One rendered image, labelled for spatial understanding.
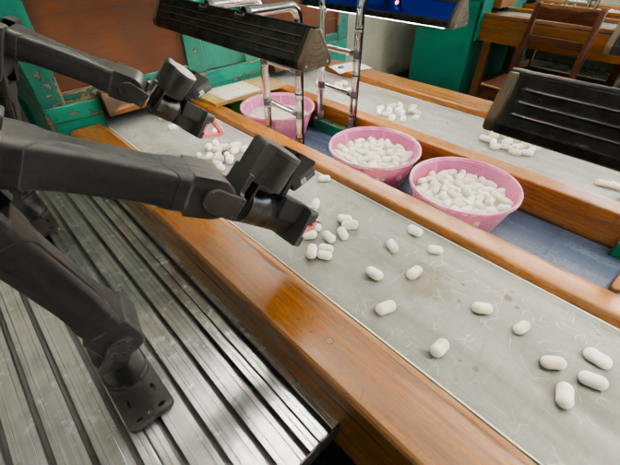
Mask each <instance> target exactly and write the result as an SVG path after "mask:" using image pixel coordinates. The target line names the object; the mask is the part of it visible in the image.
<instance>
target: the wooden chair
mask: <svg viewBox="0 0 620 465"><path fill-rule="evenodd" d="M608 11H609V8H604V7H603V8H602V9H601V10H600V9H593V8H586V7H577V6H562V5H554V4H545V3H544V2H543V1H539V0H537V1H536V4H535V7H534V8H533V11H532V13H531V17H530V20H529V23H528V25H527V28H526V29H525V32H524V34H523V37H522V39H521V42H520V44H519V47H518V50H517V52H516V55H515V58H514V60H513V63H512V66H511V68H510V70H509V72H510V71H511V70H512V68H513V67H519V63H520V60H521V57H522V55H523V53H524V50H525V48H526V45H527V43H532V44H538V45H543V46H549V47H554V48H559V49H564V50H569V51H573V52H577V53H580V54H579V56H578V59H577V61H576V63H575V64H574V66H573V68H572V70H571V72H570V74H569V77H568V78H572V79H576V77H577V75H578V72H579V70H580V69H581V66H582V64H583V62H584V60H585V58H586V56H587V54H588V52H589V50H590V48H591V46H592V44H593V42H594V40H595V38H596V36H597V34H598V32H599V30H600V28H601V26H602V23H603V21H604V19H605V17H606V15H607V13H608ZM536 19H541V20H549V21H555V22H562V23H568V24H575V25H580V26H587V27H592V29H591V31H590V34H589V36H588V38H587V40H586V41H585V43H580V42H572V41H566V40H560V39H556V38H550V37H543V36H538V35H531V32H532V29H533V27H534V24H535V22H536ZM507 75H508V74H504V75H502V76H500V77H495V78H492V79H490V80H487V81H484V82H482V83H481V87H483V89H482V92H481V96H480V98H481V99H484V100H487V98H488V97H490V98H494V99H495V97H496V95H497V93H498V92H499V90H500V89H501V87H502V85H503V83H504V81H505V79H506V77H507Z"/></svg>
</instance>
